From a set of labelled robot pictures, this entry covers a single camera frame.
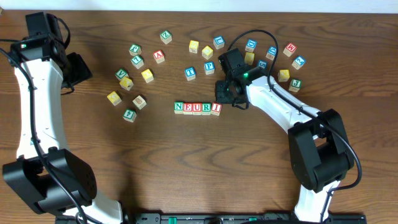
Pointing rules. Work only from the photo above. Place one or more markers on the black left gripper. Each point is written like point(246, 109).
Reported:
point(78, 70)

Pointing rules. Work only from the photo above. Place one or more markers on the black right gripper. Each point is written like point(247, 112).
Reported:
point(224, 90)

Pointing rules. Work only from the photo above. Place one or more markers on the red I block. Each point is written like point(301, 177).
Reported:
point(216, 109)

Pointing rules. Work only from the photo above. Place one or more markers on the green R block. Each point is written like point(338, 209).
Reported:
point(206, 109)

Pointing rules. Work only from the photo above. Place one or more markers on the red U block moved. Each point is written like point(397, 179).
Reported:
point(197, 108)

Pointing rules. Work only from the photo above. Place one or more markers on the red E block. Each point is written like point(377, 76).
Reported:
point(187, 108)

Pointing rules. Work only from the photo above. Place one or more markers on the green N block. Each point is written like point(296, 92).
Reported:
point(178, 107)

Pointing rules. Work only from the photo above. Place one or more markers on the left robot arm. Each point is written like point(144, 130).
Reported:
point(46, 175)

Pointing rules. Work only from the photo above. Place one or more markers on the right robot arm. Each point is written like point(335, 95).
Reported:
point(319, 149)

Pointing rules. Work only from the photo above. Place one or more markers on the blue P block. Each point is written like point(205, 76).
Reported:
point(209, 68)

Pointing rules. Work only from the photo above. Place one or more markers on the yellow S block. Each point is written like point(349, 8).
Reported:
point(249, 58)

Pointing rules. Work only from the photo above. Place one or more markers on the blue 5 block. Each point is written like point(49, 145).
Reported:
point(262, 64)

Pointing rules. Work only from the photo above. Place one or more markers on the green V block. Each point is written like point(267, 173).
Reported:
point(121, 73)

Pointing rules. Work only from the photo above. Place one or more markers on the yellow block lower left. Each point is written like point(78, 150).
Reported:
point(114, 98)

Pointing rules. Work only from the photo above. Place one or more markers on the yellow G block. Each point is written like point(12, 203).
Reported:
point(207, 52)

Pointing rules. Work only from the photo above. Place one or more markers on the blue T block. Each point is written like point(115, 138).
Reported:
point(190, 73)

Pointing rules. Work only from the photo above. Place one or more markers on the blue D block left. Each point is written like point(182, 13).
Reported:
point(250, 45)

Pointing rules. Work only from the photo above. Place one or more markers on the blue d block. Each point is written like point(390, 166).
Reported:
point(250, 45)
point(271, 53)

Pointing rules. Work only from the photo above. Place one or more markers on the yellow block beside V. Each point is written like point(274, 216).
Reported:
point(126, 83)

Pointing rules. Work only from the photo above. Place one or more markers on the blue L block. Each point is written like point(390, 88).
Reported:
point(218, 42)

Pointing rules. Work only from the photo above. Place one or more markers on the yellow K block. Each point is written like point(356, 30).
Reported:
point(283, 75)

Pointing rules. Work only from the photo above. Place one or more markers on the blue D block right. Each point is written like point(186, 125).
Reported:
point(271, 53)

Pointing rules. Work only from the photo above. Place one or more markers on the yellow block far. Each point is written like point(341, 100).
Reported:
point(193, 46)

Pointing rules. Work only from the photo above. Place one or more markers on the green J block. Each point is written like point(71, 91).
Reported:
point(295, 85)

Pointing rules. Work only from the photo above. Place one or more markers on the green 4 block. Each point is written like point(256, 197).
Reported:
point(129, 115)

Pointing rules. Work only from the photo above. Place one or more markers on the red M block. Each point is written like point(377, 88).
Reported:
point(289, 49)

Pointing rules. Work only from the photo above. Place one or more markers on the plain wooden picture block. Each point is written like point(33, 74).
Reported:
point(139, 102)

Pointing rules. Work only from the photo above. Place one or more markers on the yellow block middle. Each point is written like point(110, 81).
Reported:
point(147, 75)

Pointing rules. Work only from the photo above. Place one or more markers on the blue 2 block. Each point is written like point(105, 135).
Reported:
point(298, 62)

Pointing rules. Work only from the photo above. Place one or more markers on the red A block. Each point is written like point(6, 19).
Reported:
point(159, 56)

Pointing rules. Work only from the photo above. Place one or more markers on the green Z block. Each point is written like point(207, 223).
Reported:
point(166, 37)

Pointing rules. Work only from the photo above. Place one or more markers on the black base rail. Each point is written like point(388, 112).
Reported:
point(155, 218)

